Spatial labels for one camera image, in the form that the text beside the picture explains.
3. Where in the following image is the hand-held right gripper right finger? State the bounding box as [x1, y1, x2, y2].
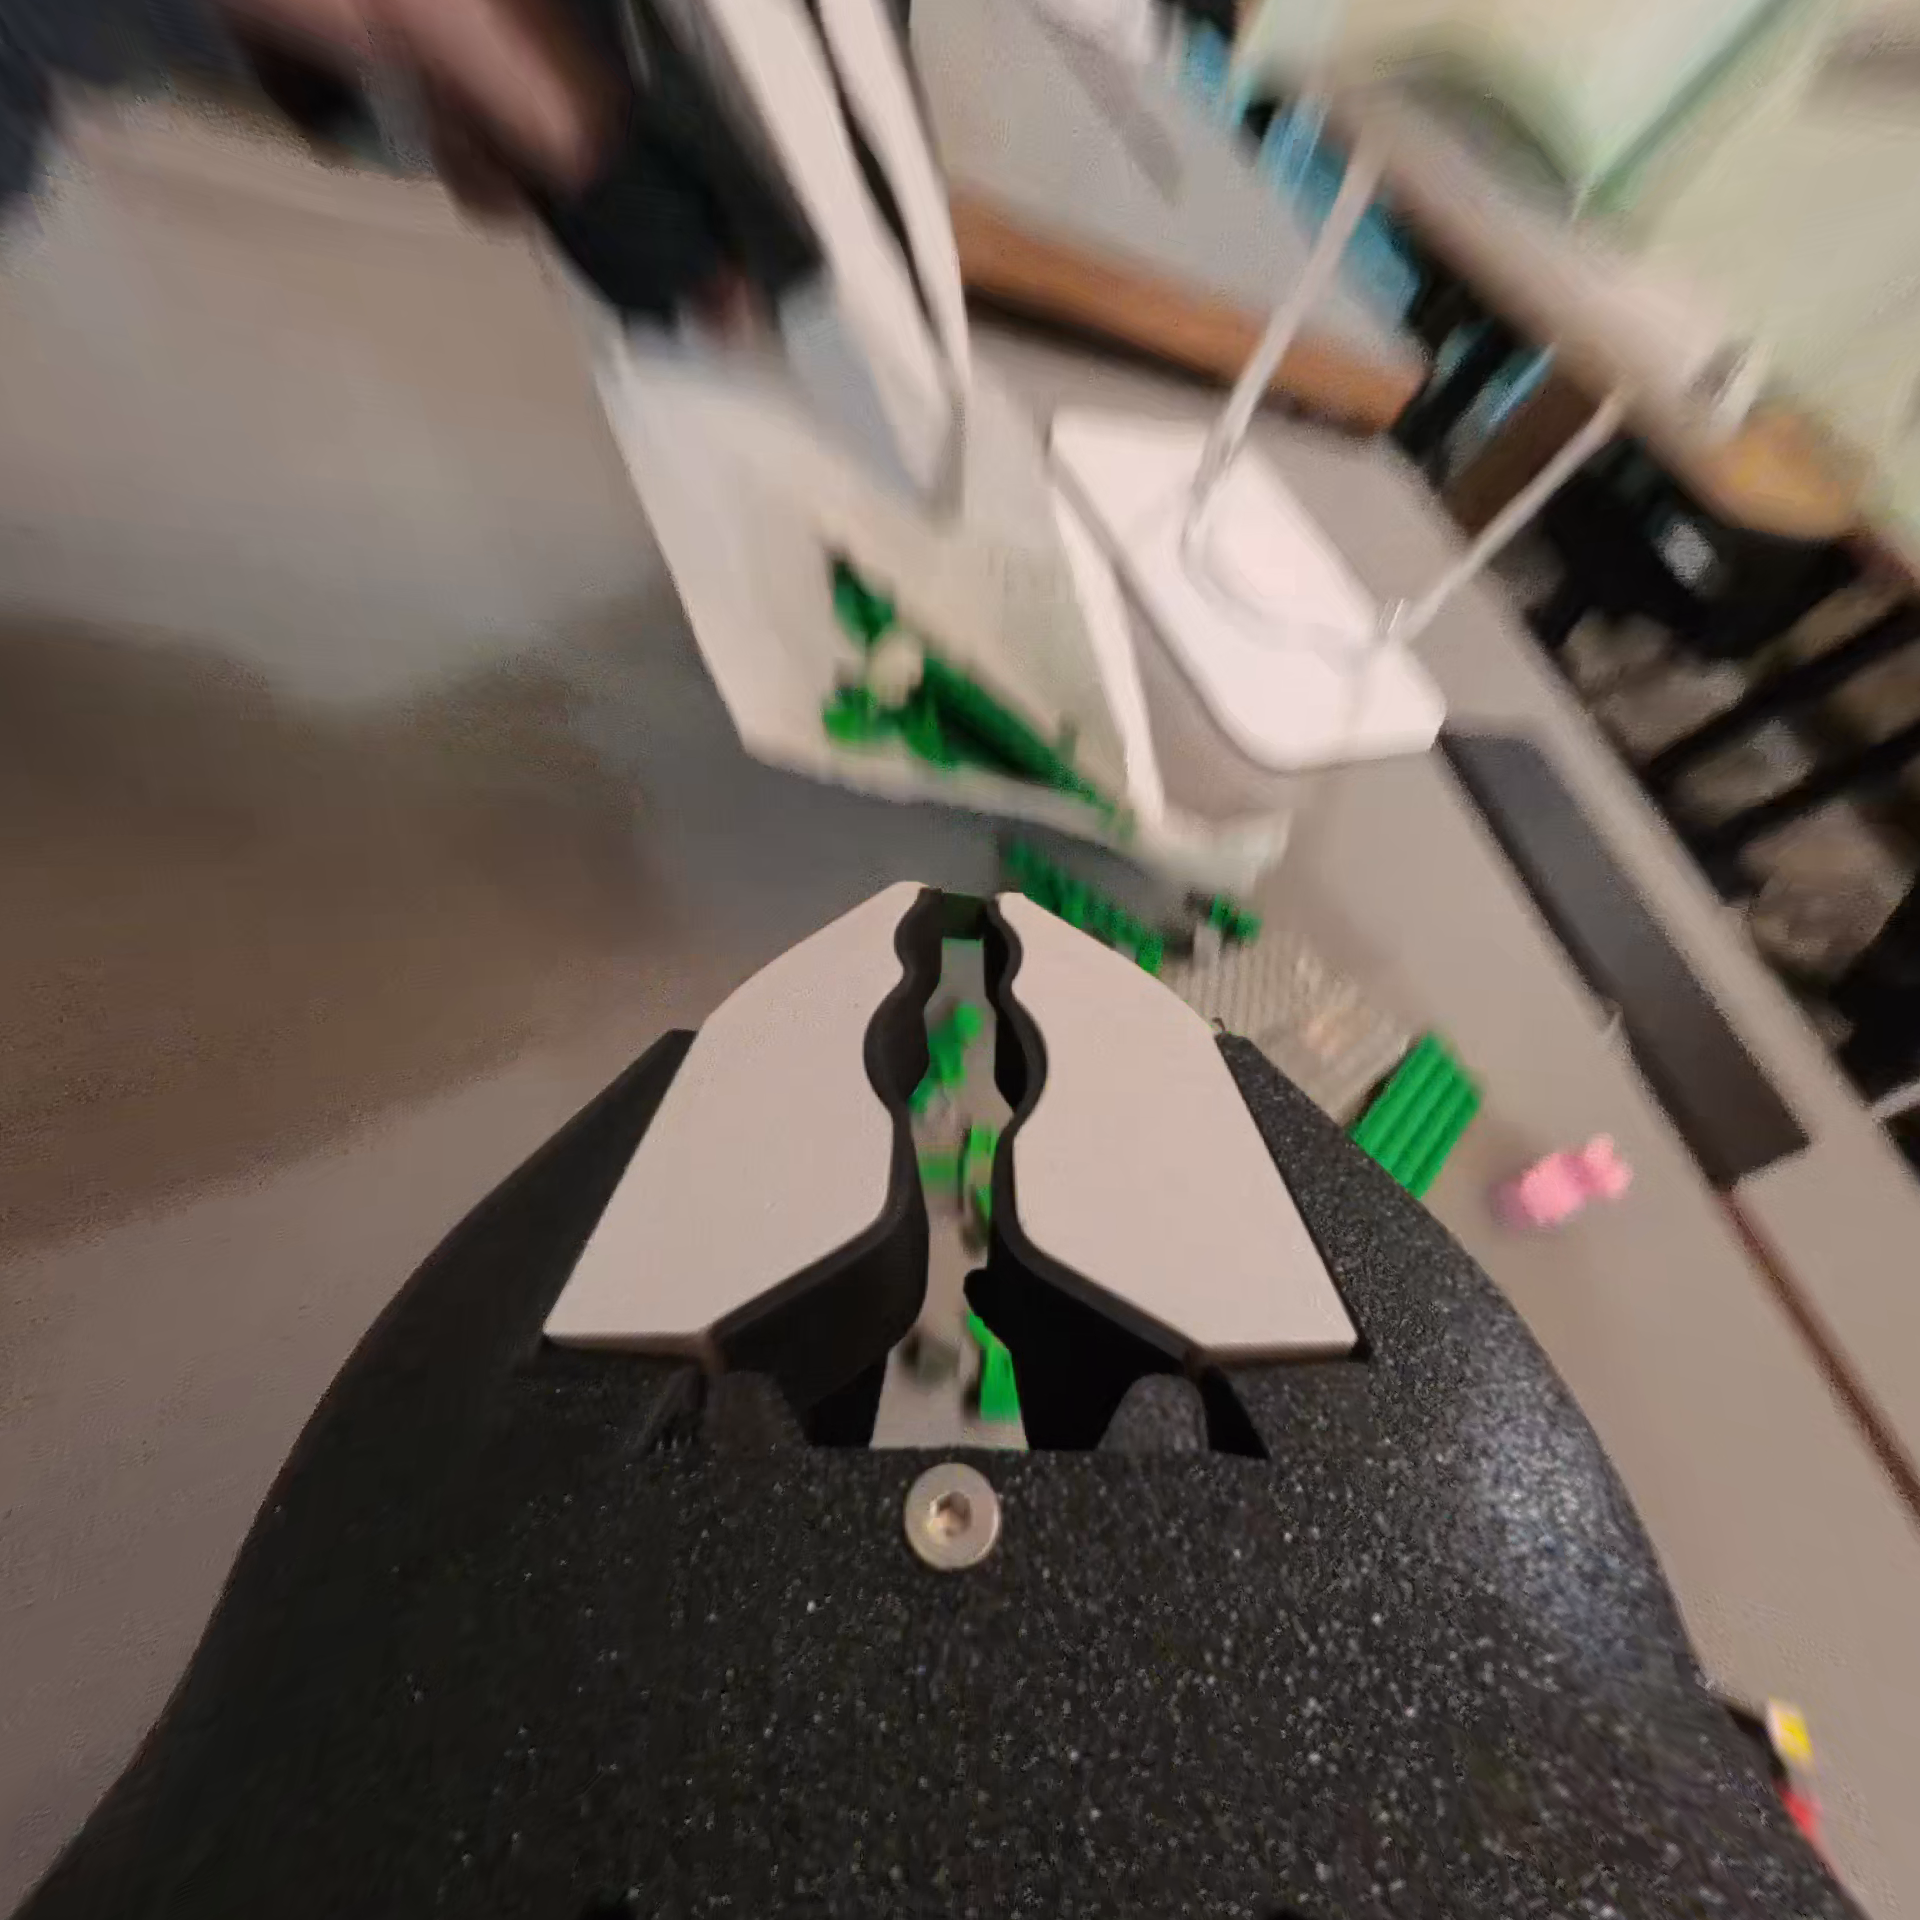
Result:
[966, 894, 1361, 1450]

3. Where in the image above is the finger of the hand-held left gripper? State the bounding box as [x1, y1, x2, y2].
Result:
[817, 0, 976, 405]
[702, 0, 959, 505]

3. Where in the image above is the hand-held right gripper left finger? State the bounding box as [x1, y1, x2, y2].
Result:
[545, 881, 929, 1447]

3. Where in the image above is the white printed paper bag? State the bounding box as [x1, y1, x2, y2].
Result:
[592, 285, 1291, 886]

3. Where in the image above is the grey desk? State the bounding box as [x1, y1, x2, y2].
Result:
[0, 118, 1920, 1920]

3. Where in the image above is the white desk lamp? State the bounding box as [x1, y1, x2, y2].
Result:
[1049, 0, 1920, 774]

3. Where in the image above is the person's left hand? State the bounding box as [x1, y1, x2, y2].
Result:
[240, 0, 617, 204]

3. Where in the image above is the grey toy baseplate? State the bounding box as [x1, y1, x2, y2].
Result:
[1171, 942, 1415, 1125]

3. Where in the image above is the large green toy baseplate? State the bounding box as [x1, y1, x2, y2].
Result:
[1352, 1036, 1484, 1200]

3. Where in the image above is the wood edged table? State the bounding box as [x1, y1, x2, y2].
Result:
[915, 0, 1427, 429]

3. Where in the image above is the pink toy brick pig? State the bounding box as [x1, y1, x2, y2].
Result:
[1492, 1135, 1635, 1232]

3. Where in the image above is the black toy brick assembly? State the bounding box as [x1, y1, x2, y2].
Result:
[1718, 1695, 1825, 1853]

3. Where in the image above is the black desk cable cover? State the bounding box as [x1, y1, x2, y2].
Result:
[1441, 730, 1809, 1186]

